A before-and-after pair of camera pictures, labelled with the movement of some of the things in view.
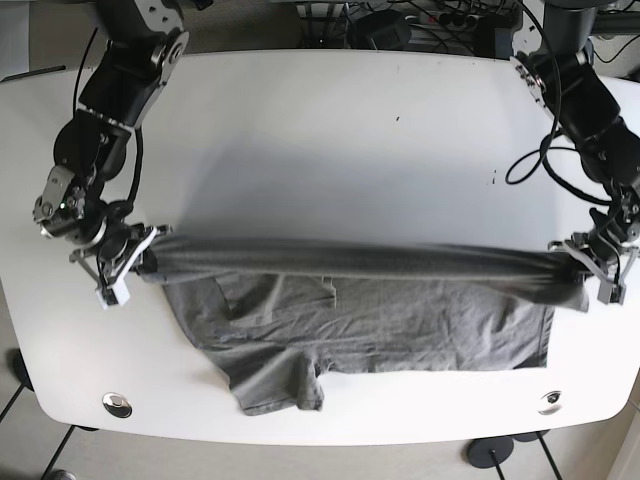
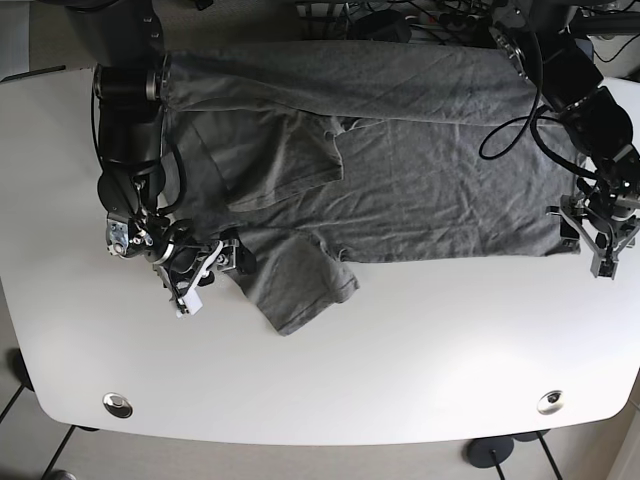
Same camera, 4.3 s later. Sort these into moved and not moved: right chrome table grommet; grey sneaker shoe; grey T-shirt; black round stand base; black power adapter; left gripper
Moved: grey T-shirt; left gripper
Not moved: right chrome table grommet; black round stand base; grey sneaker shoe; black power adapter
